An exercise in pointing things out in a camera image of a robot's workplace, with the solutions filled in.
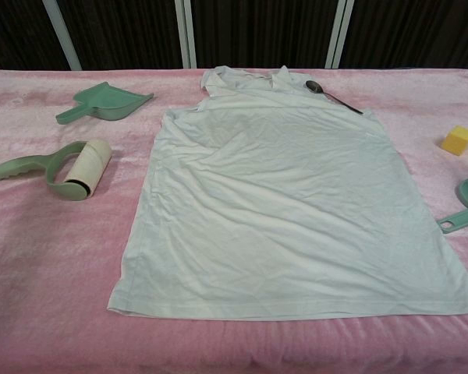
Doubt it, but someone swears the metal spoon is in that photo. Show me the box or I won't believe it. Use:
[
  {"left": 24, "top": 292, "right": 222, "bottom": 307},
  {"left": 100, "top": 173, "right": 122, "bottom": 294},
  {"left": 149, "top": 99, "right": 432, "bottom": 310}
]
[{"left": 304, "top": 79, "right": 364, "bottom": 115}]

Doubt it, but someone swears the black pleated partition panel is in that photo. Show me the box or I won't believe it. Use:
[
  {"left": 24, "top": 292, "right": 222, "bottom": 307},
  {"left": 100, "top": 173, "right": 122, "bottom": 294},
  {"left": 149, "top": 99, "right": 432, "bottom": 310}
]
[
  {"left": 58, "top": 0, "right": 184, "bottom": 70},
  {"left": 341, "top": 0, "right": 468, "bottom": 70},
  {"left": 190, "top": 0, "right": 339, "bottom": 69},
  {"left": 0, "top": 0, "right": 71, "bottom": 72}
]

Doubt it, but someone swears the white sleeveless shirt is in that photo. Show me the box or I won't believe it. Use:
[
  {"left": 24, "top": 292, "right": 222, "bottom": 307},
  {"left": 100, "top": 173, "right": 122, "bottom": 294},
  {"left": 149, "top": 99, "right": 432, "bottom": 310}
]
[{"left": 107, "top": 65, "right": 468, "bottom": 323}]

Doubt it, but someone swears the green lint roller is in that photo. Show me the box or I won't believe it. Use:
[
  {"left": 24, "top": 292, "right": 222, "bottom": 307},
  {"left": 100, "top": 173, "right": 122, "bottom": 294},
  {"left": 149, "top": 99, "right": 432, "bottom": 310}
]
[{"left": 0, "top": 138, "right": 112, "bottom": 200}]

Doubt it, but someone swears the yellow cube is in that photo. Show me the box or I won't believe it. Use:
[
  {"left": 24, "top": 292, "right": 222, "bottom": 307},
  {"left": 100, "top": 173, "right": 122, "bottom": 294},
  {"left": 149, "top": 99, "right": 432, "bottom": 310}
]
[{"left": 440, "top": 125, "right": 468, "bottom": 157}]

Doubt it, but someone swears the white frame post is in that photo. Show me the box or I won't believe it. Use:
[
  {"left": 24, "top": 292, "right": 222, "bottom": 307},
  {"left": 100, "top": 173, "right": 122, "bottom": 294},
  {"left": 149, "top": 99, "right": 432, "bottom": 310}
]
[
  {"left": 324, "top": 0, "right": 355, "bottom": 69},
  {"left": 41, "top": 0, "right": 82, "bottom": 71},
  {"left": 174, "top": 0, "right": 198, "bottom": 69}
]

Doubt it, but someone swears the green plastic dustpan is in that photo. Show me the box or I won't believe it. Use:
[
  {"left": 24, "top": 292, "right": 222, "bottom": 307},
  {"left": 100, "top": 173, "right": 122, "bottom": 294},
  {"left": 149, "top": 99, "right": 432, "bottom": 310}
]
[{"left": 55, "top": 81, "right": 155, "bottom": 125}]

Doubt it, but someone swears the pink plush blanket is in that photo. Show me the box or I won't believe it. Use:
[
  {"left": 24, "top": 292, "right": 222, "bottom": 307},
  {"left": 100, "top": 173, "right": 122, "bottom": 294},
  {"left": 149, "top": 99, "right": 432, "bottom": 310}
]
[{"left": 0, "top": 68, "right": 468, "bottom": 374}]

